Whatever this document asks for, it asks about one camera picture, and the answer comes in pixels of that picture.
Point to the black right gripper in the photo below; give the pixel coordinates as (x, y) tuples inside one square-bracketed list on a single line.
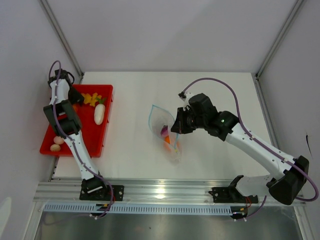
[(179, 126)]

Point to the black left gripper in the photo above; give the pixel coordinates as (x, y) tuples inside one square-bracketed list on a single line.
[(77, 98)]

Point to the purple toy onion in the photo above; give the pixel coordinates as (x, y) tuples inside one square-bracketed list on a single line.
[(164, 131)]

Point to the orange toy carrot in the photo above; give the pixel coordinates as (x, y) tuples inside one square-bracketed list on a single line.
[(167, 139)]

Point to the clear zip top bag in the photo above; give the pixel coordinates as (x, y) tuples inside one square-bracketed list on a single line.
[(159, 117)]

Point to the orange toy fruit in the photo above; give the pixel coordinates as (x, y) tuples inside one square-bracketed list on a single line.
[(172, 149)]

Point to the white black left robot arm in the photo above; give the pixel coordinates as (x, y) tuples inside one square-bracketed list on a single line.
[(66, 124)]

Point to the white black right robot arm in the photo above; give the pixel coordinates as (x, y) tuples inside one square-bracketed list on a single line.
[(286, 174)]

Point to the yellow toy ginger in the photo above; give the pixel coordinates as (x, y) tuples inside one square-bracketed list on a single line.
[(92, 100)]

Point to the red plastic tray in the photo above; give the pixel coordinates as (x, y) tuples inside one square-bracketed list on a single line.
[(93, 134)]

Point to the white toy radish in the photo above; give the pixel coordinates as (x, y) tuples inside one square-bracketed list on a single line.
[(99, 111)]

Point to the pink toy egg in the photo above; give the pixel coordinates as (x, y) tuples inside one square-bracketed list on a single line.
[(58, 140)]

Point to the white toy mushroom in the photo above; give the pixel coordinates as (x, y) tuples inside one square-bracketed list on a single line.
[(55, 148)]

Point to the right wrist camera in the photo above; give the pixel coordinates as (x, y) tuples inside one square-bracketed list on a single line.
[(185, 96)]

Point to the left aluminium frame post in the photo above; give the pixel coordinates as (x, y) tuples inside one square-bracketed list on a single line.
[(53, 20)]

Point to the aluminium frame post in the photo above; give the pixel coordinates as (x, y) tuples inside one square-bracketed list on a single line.
[(53, 20), (282, 33)]

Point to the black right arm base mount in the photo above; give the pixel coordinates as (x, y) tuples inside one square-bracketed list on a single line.
[(230, 195)]

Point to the white slotted cable duct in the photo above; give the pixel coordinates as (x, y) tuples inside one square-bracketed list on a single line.
[(126, 208)]

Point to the right aluminium frame post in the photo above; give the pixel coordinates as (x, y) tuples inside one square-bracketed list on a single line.
[(282, 33)]

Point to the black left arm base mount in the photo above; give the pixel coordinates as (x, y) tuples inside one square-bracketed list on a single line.
[(102, 193)]

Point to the aluminium table edge rail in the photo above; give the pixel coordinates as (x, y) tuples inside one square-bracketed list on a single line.
[(136, 191)]

